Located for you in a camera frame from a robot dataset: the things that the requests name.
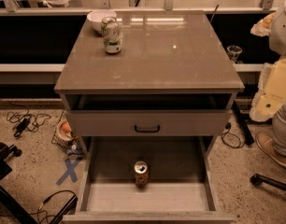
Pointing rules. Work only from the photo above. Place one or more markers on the orange soda can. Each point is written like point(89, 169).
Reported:
point(142, 174)

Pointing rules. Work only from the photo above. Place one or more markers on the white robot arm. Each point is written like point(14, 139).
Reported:
point(271, 94)

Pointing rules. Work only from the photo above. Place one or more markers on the grey drawer cabinet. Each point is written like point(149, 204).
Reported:
point(169, 61)

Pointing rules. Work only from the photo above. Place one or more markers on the green and white can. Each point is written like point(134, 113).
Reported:
point(111, 35)

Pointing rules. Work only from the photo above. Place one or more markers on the open middle drawer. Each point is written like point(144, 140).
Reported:
point(178, 192)

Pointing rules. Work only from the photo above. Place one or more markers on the blue tape cross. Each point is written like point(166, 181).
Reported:
point(70, 171)

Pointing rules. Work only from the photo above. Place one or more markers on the white bowl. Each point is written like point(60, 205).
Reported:
point(95, 17)

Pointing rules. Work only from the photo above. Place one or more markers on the clear glass cup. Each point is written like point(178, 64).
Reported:
point(233, 52)

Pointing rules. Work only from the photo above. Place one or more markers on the tan shoe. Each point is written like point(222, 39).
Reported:
point(265, 143)

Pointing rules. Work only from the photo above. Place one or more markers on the black chair leg with caster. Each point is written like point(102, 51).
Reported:
point(257, 180)

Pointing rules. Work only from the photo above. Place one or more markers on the person leg in light trousers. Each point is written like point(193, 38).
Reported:
point(279, 130)

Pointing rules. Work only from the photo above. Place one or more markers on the black office chair base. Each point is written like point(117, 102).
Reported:
point(6, 199)

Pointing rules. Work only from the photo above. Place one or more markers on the top drawer with black handle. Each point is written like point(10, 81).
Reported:
point(140, 123)

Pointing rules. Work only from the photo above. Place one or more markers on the wire basket with items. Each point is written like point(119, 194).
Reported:
point(64, 138)

